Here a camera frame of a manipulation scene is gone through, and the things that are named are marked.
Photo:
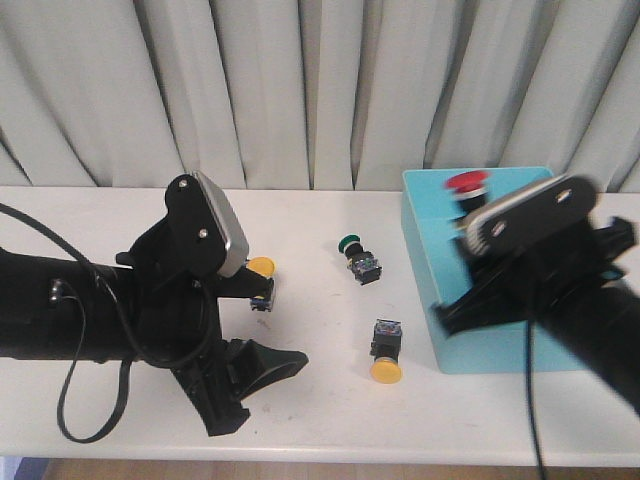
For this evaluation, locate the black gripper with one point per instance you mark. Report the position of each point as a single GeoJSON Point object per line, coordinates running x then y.
{"type": "Point", "coordinates": [176, 324]}
{"type": "Point", "coordinates": [567, 282]}

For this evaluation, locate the yellow mushroom push button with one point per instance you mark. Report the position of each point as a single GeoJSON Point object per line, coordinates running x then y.
{"type": "Point", "coordinates": [264, 266]}

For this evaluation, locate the red mushroom push button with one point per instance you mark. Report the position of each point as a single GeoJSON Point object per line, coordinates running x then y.
{"type": "Point", "coordinates": [469, 191]}

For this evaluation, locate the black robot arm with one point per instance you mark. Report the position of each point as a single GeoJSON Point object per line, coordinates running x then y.
{"type": "Point", "coordinates": [71, 309]}
{"type": "Point", "coordinates": [612, 354]}

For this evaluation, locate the light blue plastic box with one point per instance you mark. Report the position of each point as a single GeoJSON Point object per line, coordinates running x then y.
{"type": "Point", "coordinates": [428, 213]}

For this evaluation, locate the grey pleated curtain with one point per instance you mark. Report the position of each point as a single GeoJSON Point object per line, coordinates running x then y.
{"type": "Point", "coordinates": [324, 95]}

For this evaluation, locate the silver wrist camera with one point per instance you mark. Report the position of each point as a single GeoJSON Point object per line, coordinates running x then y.
{"type": "Point", "coordinates": [528, 215]}
{"type": "Point", "coordinates": [204, 226]}

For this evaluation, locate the green push button switch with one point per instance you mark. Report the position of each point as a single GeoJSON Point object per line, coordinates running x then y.
{"type": "Point", "coordinates": [364, 266]}

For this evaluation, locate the yellow push button switch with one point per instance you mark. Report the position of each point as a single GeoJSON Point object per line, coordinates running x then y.
{"type": "Point", "coordinates": [385, 348]}

